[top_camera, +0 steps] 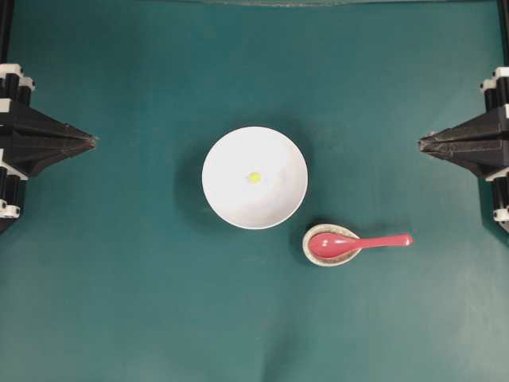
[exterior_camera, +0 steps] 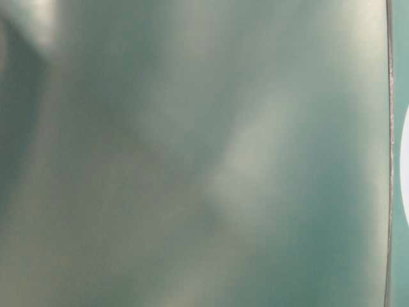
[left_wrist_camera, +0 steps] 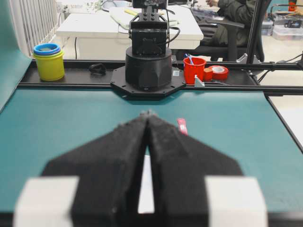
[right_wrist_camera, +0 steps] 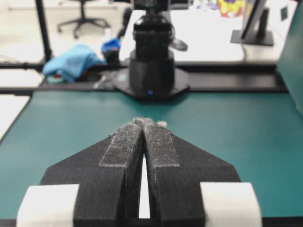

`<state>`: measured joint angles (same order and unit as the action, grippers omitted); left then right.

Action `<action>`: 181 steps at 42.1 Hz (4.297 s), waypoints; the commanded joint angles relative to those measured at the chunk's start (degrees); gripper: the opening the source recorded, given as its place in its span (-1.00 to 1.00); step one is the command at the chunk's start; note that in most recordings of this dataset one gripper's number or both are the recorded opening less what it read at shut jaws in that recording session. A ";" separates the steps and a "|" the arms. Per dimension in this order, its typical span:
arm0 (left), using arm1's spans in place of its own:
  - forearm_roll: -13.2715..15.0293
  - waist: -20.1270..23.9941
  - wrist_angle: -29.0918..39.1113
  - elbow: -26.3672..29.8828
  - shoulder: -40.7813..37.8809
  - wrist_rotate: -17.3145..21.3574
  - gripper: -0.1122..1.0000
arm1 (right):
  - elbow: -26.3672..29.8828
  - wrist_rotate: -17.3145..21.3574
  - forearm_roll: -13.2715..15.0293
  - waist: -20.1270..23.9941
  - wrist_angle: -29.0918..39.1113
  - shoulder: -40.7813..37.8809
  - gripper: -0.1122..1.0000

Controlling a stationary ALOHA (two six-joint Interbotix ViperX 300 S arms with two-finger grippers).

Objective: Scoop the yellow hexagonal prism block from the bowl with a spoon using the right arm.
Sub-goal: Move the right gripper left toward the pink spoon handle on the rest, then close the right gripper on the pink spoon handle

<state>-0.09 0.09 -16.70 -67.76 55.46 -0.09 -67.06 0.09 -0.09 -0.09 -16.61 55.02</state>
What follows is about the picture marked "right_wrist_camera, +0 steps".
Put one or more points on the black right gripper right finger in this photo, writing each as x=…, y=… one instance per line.
x=192, y=188

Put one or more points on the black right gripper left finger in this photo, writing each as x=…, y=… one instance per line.
x=96, y=187

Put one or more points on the blue cloth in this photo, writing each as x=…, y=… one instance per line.
x=70, y=65

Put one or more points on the blue small object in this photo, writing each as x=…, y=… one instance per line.
x=111, y=45

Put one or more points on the black office chair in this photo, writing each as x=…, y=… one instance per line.
x=83, y=19

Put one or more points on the black monitor stand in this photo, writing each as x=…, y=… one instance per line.
x=254, y=25

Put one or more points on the colourful bag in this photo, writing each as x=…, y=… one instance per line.
x=230, y=8

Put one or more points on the black vertical pole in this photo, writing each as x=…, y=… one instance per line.
x=43, y=30

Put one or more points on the black mounting rail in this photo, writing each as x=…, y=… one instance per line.
x=213, y=78

